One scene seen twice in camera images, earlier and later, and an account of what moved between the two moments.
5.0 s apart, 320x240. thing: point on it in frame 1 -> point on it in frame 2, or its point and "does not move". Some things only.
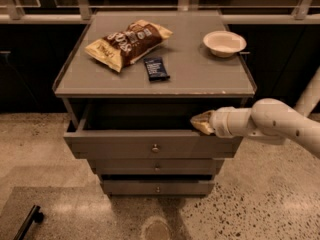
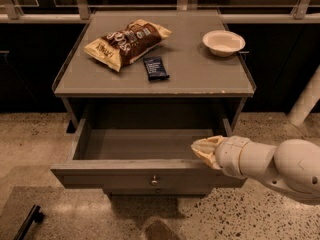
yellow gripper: (220, 121) -> (231, 156)
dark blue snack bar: (155, 68) does not move
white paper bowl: (224, 44) does not move
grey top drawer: (143, 132) -> (141, 159)
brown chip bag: (123, 47) does not move
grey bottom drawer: (158, 187) does not move
